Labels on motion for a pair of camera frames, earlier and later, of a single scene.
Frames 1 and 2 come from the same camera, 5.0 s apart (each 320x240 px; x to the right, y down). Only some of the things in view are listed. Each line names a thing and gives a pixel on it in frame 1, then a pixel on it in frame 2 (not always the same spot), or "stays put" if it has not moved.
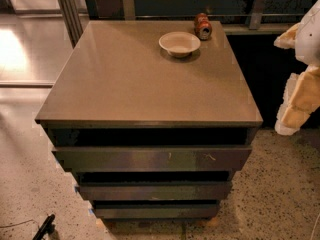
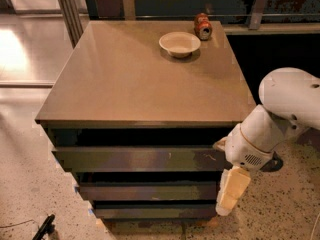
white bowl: (179, 43) stays put
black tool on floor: (47, 228) stays put
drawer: (155, 158) stays put
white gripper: (309, 45) to (246, 149)
